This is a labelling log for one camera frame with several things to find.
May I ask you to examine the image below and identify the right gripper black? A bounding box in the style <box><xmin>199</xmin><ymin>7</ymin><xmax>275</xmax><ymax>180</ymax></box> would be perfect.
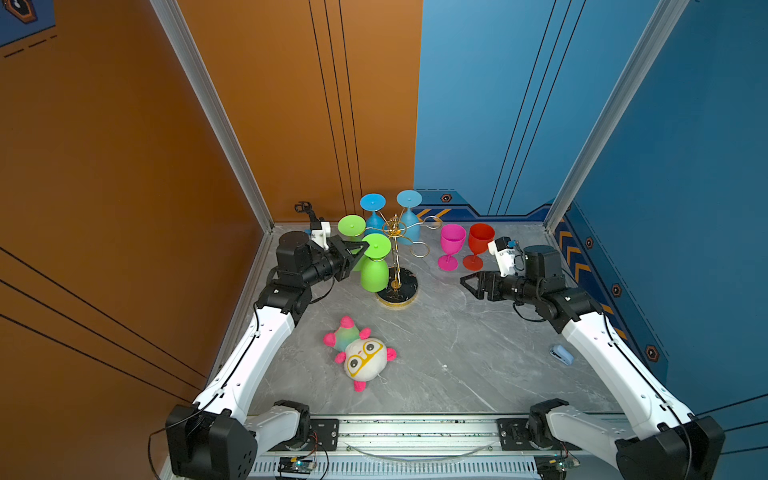
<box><xmin>459</xmin><ymin>269</ymin><xmax>541</xmax><ymax>306</ymax></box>

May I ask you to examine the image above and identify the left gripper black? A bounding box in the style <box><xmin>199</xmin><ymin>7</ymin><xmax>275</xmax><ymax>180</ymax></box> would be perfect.
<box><xmin>299</xmin><ymin>238</ymin><xmax>367</xmax><ymax>291</ymax></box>

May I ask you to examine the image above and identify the green wine glass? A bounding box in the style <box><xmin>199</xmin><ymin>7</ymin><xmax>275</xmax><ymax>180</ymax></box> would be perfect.
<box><xmin>360</xmin><ymin>233</ymin><xmax>392</xmax><ymax>293</ymax></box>
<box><xmin>337</xmin><ymin>215</ymin><xmax>366</xmax><ymax>242</ymax></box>

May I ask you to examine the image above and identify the red wine glass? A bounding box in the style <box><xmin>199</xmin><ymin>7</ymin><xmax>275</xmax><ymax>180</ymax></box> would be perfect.
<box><xmin>463</xmin><ymin>223</ymin><xmax>495</xmax><ymax>272</ymax></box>

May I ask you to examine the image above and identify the pink wine glass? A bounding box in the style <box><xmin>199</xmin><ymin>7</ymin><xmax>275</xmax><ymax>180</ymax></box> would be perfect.
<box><xmin>438</xmin><ymin>224</ymin><xmax>466</xmax><ymax>272</ymax></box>

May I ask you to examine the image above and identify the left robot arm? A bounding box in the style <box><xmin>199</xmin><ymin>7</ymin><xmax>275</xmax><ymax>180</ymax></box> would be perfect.
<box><xmin>162</xmin><ymin>231</ymin><xmax>371</xmax><ymax>479</ymax></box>

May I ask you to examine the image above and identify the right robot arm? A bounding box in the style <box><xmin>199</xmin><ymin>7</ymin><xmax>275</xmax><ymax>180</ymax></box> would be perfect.
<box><xmin>468</xmin><ymin>237</ymin><xmax>725</xmax><ymax>479</ymax></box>

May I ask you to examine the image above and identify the left blue wine glass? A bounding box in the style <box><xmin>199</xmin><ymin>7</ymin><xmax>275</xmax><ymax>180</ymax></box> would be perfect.
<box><xmin>360</xmin><ymin>193</ymin><xmax>386</xmax><ymax>235</ymax></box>

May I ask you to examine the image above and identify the gold wine glass rack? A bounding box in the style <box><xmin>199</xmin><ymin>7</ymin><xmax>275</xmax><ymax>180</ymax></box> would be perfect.
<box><xmin>377</xmin><ymin>215</ymin><xmax>443</xmax><ymax>308</ymax></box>

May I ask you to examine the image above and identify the right light blue wine glass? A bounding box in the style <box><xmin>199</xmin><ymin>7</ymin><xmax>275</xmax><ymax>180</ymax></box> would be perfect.
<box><xmin>397</xmin><ymin>190</ymin><xmax>422</xmax><ymax>244</ymax></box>

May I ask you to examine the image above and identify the black phone stand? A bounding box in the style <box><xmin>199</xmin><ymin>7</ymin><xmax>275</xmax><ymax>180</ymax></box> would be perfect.
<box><xmin>294</xmin><ymin>201</ymin><xmax>322</xmax><ymax>231</ymax></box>

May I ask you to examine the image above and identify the blue white stapler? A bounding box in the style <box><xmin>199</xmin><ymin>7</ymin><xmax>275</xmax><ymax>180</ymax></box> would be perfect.
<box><xmin>550</xmin><ymin>344</ymin><xmax>575</xmax><ymax>366</ymax></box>

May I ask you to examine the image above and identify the plush toy with glasses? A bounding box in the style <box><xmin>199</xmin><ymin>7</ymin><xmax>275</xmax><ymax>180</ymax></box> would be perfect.
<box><xmin>323</xmin><ymin>316</ymin><xmax>397</xmax><ymax>393</ymax></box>

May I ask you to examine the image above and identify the right circuit board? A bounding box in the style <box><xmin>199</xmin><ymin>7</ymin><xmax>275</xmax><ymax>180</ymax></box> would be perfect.
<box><xmin>535</xmin><ymin>457</ymin><xmax>567</xmax><ymax>480</ymax></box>

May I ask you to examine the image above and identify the circuit board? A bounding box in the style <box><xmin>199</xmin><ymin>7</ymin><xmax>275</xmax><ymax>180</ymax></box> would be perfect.
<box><xmin>277</xmin><ymin>457</ymin><xmax>317</xmax><ymax>479</ymax></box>
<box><xmin>535</xmin><ymin>457</ymin><xmax>567</xmax><ymax>480</ymax></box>

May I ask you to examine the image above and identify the left circuit board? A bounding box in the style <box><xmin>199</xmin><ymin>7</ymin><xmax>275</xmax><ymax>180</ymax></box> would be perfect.
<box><xmin>277</xmin><ymin>457</ymin><xmax>317</xmax><ymax>479</ymax></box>

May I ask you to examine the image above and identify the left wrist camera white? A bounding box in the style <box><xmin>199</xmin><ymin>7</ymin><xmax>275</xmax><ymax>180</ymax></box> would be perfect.
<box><xmin>310</xmin><ymin>221</ymin><xmax>331</xmax><ymax>251</ymax></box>

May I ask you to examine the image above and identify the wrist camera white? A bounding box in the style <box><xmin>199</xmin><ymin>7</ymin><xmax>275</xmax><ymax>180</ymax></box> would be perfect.
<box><xmin>488</xmin><ymin>236</ymin><xmax>521</xmax><ymax>278</ymax></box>
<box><xmin>310</xmin><ymin>221</ymin><xmax>331</xmax><ymax>251</ymax></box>

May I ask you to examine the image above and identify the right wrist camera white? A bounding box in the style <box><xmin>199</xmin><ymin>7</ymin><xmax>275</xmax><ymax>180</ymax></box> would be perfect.
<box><xmin>488</xmin><ymin>236</ymin><xmax>521</xmax><ymax>278</ymax></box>

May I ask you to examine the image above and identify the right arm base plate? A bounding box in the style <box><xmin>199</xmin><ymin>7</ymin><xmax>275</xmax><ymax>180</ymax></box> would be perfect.
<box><xmin>496</xmin><ymin>417</ymin><xmax>580</xmax><ymax>451</ymax></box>

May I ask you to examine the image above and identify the aluminium front rail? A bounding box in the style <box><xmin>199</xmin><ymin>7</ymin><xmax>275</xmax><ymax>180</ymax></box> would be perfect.
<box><xmin>245</xmin><ymin>413</ymin><xmax>635</xmax><ymax>479</ymax></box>

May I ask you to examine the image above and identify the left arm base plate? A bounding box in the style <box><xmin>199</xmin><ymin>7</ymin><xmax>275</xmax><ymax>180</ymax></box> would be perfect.
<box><xmin>270</xmin><ymin>416</ymin><xmax>340</xmax><ymax>452</ymax></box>

